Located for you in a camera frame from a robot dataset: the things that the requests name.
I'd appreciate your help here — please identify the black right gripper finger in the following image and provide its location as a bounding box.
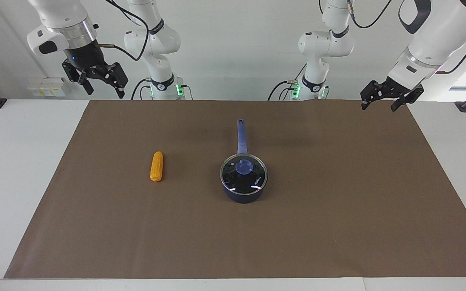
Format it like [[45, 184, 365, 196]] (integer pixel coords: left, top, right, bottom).
[[76, 69, 95, 96], [107, 62, 129, 99]]

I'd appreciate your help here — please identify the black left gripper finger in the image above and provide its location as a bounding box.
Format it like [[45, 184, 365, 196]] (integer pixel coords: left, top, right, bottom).
[[390, 93, 414, 112], [360, 82, 379, 111]]

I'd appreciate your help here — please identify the yellow corn cob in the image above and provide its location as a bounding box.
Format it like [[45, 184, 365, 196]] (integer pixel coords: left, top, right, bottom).
[[150, 151, 164, 182]]

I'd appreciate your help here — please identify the glass lid with blue knob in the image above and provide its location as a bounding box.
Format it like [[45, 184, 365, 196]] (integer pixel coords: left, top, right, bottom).
[[220, 154, 268, 195]]

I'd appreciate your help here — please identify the brown table mat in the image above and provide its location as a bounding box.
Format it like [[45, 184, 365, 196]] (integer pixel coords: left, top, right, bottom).
[[4, 100, 466, 279]]

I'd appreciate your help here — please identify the black base power cable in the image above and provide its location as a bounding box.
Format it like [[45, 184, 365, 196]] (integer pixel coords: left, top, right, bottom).
[[268, 80, 299, 101], [131, 78, 153, 101]]

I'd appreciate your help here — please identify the white wall socket strip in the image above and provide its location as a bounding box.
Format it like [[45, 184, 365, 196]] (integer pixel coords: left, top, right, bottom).
[[28, 77, 67, 98]]

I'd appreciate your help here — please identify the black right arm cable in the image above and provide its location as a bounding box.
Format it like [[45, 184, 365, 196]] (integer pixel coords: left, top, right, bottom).
[[95, 0, 151, 62]]

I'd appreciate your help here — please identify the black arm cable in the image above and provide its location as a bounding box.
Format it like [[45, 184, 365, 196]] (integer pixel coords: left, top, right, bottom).
[[348, 0, 466, 76], [95, 0, 151, 62]]

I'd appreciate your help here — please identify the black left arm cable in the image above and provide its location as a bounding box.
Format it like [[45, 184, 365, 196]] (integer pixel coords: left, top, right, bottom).
[[348, 0, 466, 76]]

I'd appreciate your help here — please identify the dark pot with purple handle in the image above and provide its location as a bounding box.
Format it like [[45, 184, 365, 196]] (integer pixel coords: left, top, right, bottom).
[[220, 118, 269, 204]]

